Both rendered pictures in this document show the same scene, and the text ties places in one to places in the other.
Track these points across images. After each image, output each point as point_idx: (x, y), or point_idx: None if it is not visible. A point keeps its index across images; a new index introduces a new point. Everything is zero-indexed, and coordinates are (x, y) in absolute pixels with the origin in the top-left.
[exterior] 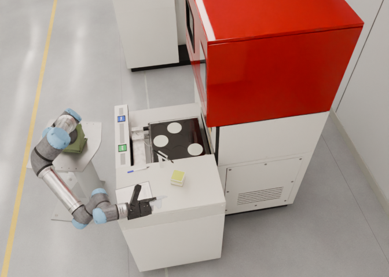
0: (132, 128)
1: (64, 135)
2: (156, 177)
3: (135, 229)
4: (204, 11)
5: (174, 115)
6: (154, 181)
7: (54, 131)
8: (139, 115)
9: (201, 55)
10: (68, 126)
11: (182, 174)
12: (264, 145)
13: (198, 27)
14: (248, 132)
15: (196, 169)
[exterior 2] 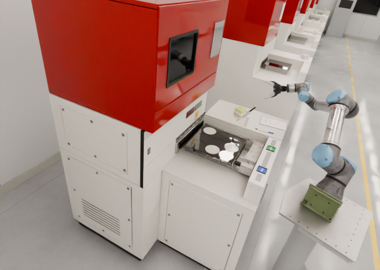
0: (251, 167)
1: (331, 96)
2: (253, 123)
3: None
4: None
5: (196, 172)
6: (255, 122)
7: (341, 90)
8: (232, 194)
9: (217, 30)
10: (328, 125)
11: (238, 107)
12: None
13: (213, 13)
14: None
15: (223, 114)
